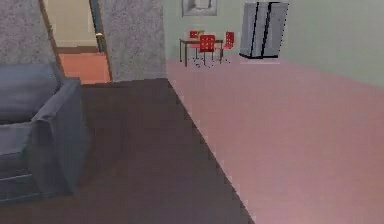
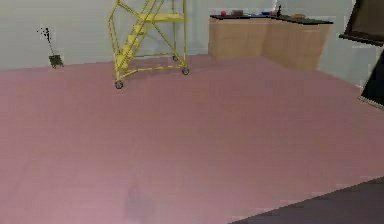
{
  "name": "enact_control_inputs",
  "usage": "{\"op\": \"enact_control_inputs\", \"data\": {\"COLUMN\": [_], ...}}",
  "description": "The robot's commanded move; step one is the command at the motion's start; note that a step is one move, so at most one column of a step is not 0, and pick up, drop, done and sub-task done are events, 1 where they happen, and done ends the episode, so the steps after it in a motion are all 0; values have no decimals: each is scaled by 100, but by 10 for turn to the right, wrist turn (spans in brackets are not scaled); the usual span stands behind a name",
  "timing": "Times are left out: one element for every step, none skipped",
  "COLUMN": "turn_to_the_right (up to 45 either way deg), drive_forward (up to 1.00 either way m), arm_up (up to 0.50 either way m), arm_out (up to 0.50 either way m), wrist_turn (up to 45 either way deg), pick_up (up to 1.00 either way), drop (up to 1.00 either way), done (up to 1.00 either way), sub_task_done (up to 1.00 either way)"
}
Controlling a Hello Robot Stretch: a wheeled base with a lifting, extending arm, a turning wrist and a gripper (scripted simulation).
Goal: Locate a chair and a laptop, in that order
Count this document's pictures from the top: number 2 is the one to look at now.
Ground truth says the yellow rolling step ladder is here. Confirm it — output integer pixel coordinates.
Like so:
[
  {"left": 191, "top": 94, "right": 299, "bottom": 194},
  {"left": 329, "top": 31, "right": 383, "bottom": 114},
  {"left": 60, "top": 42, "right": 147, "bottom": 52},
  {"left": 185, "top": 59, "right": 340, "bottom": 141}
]
[{"left": 107, "top": 0, "right": 191, "bottom": 90}]

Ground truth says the wooden counter with black top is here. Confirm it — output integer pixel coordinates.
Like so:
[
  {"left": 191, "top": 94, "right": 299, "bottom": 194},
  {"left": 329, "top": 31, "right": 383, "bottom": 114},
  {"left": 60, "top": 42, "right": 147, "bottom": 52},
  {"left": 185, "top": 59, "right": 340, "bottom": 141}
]
[{"left": 208, "top": 13, "right": 334, "bottom": 73}]

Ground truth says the potted house plant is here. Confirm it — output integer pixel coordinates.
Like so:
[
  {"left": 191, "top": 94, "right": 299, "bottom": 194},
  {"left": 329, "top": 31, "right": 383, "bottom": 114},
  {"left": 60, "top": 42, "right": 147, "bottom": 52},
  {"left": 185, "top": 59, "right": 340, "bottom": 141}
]
[{"left": 36, "top": 27, "right": 65, "bottom": 69}]

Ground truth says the black framed picture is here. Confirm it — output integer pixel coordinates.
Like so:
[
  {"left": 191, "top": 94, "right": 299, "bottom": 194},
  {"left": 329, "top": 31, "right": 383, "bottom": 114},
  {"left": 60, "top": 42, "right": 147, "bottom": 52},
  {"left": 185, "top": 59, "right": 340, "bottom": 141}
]
[{"left": 358, "top": 49, "right": 384, "bottom": 110}]

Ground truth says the dark framed window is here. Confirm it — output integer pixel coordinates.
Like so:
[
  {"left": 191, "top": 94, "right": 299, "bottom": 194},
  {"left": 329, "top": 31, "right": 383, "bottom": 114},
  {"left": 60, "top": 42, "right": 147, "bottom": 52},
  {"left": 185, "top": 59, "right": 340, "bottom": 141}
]
[{"left": 338, "top": 0, "right": 384, "bottom": 47}]

